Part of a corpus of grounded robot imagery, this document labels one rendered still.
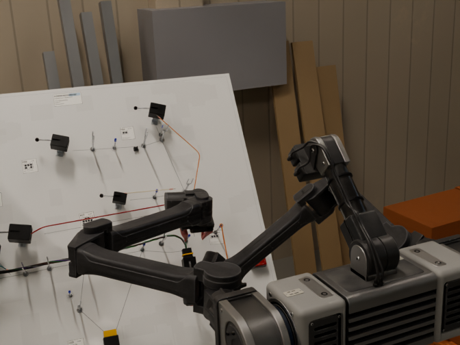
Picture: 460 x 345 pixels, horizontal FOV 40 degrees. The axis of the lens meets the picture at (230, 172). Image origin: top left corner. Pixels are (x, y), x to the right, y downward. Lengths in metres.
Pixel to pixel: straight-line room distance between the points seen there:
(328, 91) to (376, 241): 3.25
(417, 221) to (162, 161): 1.71
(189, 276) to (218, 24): 2.70
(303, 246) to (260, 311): 3.16
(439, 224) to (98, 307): 2.01
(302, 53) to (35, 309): 2.69
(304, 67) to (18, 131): 2.37
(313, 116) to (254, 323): 3.22
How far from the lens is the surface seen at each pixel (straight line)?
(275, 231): 1.84
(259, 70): 4.02
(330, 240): 4.35
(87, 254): 1.46
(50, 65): 3.69
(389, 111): 5.00
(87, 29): 3.71
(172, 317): 2.19
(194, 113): 2.41
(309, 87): 4.26
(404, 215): 3.65
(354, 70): 4.75
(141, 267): 1.39
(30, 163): 2.30
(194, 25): 3.82
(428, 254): 1.32
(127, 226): 1.62
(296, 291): 1.16
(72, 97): 2.40
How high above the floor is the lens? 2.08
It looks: 18 degrees down
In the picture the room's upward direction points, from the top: 3 degrees counter-clockwise
